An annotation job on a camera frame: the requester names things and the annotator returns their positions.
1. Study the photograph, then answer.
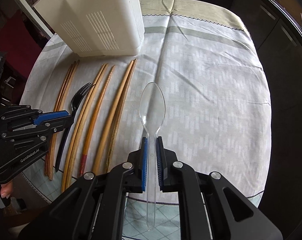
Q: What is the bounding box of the black plastic fork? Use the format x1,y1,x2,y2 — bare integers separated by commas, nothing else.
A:
55,82,93,172

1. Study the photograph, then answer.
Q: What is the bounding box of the pale bamboo chopstick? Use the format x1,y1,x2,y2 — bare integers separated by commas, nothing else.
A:
92,61,133,175

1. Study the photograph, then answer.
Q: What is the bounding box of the thin brown chopstick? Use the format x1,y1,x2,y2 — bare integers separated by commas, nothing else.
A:
44,61,76,180
45,60,80,181

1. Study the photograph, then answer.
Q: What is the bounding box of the red-banded bamboo chopstick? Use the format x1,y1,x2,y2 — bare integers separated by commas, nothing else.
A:
78,66,115,177

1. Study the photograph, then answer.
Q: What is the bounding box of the dark textured bamboo chopstick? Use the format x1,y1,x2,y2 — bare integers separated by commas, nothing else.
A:
104,59,137,172

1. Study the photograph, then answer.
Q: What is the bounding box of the clear plastic spoon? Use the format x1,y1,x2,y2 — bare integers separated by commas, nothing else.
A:
139,82,166,231

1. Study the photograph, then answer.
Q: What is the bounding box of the person's left hand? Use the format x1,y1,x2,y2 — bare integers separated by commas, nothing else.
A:
0,180,13,198

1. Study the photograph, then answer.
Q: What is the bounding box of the white plastic utensil basket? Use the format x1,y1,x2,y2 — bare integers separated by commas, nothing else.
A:
34,0,144,57

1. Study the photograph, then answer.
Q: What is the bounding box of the patterned grey-green tablecloth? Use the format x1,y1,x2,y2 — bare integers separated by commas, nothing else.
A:
20,0,272,240

